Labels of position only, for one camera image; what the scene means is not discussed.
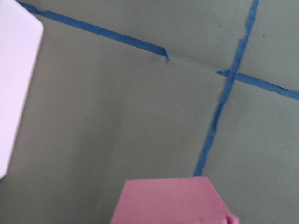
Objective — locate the pink foam block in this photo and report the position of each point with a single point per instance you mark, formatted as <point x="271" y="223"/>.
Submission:
<point x="191" y="200"/>

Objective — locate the pink plastic bin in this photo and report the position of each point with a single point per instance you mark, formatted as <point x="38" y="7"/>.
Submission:
<point x="21" y="35"/>

